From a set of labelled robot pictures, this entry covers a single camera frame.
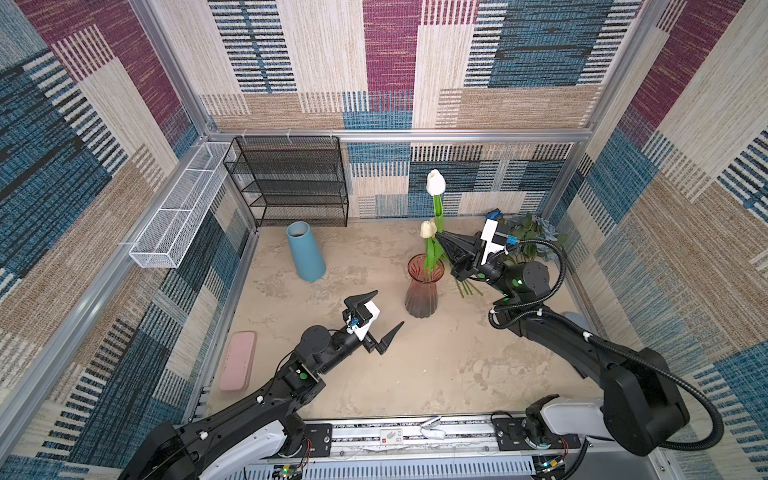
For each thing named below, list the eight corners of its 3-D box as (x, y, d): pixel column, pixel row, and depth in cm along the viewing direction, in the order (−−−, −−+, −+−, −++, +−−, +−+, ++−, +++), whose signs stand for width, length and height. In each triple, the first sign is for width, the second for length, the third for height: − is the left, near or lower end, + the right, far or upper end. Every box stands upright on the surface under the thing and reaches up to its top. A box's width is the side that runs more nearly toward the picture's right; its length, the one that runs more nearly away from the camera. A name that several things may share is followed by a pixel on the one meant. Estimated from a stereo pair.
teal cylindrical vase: (299, 281, 105) (282, 242, 89) (303, 261, 110) (288, 221, 94) (324, 281, 105) (312, 242, 89) (327, 261, 110) (316, 221, 94)
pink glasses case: (222, 394, 83) (217, 391, 80) (233, 336, 93) (228, 332, 91) (251, 390, 83) (246, 386, 81) (258, 333, 94) (255, 329, 91)
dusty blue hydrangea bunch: (511, 262, 108) (523, 240, 99) (503, 238, 116) (513, 215, 106) (553, 262, 108) (568, 240, 99) (542, 237, 115) (555, 215, 106)
